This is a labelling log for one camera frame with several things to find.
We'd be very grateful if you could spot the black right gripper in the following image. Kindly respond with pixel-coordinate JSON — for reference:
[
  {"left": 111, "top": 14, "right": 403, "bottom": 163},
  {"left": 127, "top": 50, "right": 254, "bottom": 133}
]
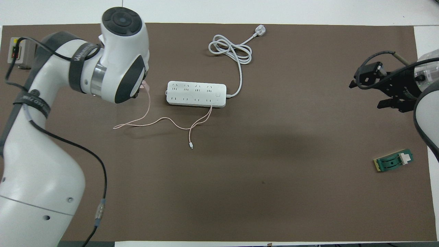
[{"left": 349, "top": 61, "right": 423, "bottom": 113}]

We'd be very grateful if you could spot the white power strip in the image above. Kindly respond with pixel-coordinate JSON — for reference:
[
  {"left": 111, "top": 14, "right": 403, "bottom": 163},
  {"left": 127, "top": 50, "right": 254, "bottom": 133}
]
[{"left": 166, "top": 81, "right": 227, "bottom": 108}]

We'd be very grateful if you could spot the green knife switch block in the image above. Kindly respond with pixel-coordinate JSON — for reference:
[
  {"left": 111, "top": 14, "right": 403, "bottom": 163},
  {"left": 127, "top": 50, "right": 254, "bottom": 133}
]
[{"left": 374, "top": 148, "right": 414, "bottom": 172}]

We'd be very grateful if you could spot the white power strip cord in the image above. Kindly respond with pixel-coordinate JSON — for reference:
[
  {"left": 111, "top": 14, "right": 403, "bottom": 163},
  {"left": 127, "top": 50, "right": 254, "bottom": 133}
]
[{"left": 209, "top": 25, "right": 267, "bottom": 99}]

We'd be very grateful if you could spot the pink charging cable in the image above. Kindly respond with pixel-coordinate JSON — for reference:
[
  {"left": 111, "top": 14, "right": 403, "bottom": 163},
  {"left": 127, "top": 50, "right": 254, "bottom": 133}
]
[{"left": 113, "top": 84, "right": 213, "bottom": 150}]

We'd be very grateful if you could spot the brown table mat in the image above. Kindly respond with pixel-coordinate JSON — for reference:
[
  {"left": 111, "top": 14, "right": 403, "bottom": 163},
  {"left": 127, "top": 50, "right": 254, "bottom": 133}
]
[{"left": 0, "top": 23, "right": 438, "bottom": 242}]

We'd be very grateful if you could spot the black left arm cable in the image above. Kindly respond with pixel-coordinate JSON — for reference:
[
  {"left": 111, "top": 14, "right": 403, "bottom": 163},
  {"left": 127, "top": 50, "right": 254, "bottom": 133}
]
[{"left": 5, "top": 37, "right": 107, "bottom": 247}]

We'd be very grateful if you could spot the grey switch box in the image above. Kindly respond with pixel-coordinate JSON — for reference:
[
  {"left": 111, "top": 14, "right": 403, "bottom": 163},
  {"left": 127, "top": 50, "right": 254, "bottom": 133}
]
[{"left": 8, "top": 37, "right": 36, "bottom": 69}]

